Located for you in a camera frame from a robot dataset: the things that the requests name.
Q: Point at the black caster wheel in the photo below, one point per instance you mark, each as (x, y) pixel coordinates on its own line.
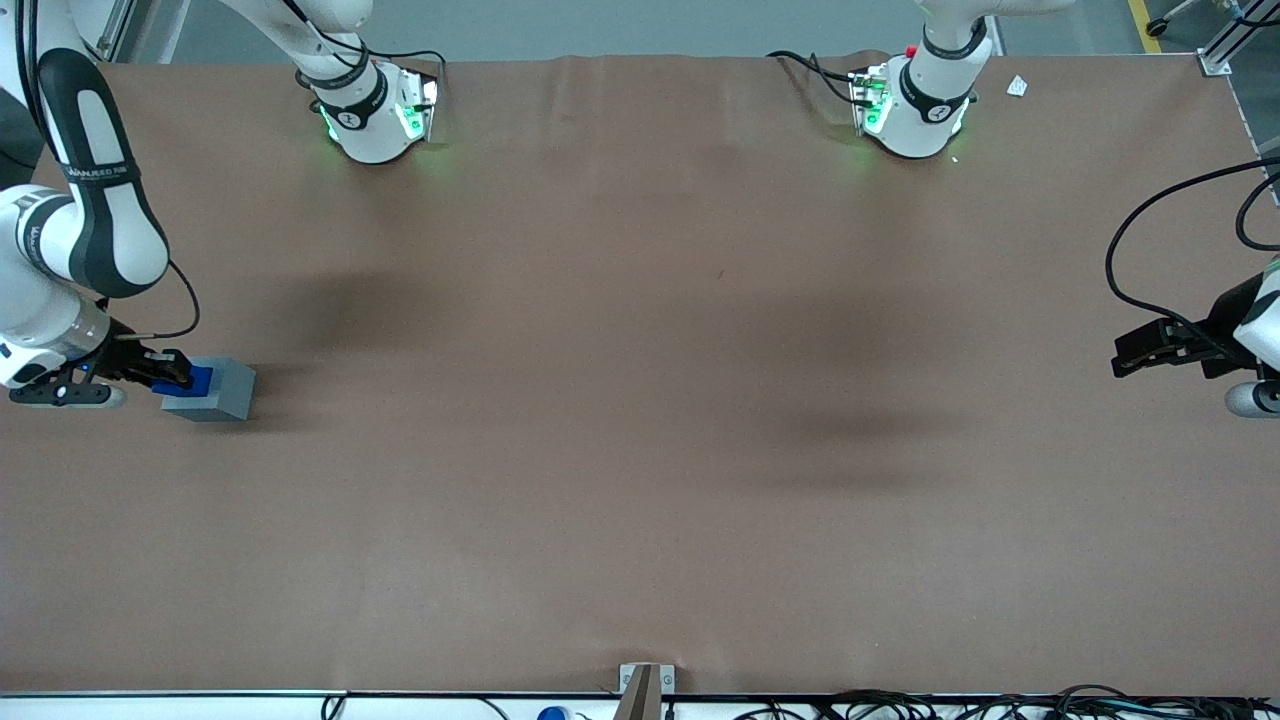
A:
(1157, 27)

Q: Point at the aluminium frame post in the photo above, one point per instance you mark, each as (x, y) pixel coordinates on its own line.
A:
(120, 25)
(1215, 62)

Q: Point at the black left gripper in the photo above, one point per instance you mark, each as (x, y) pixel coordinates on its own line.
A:
(1216, 322)

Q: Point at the brown camera mount bar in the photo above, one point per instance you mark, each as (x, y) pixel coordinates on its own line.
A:
(640, 700)

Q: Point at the brown table cover sheet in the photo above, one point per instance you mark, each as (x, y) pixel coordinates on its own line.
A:
(640, 400)

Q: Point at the blue round cap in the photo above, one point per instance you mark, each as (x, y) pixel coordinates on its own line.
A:
(552, 714)

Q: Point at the blue plastic part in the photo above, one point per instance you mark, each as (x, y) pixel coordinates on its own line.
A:
(202, 381)

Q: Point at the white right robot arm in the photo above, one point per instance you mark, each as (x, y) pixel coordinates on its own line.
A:
(115, 240)

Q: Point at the small white paper tag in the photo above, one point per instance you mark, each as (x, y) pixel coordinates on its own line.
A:
(1017, 86)

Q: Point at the metal mounting bracket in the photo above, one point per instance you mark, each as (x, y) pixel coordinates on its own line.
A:
(668, 680)

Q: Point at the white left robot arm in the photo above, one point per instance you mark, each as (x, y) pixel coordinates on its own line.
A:
(920, 120)

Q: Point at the gray square base block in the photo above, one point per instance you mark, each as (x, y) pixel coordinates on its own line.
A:
(230, 395)

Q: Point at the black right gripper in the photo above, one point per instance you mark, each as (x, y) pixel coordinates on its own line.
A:
(122, 359)

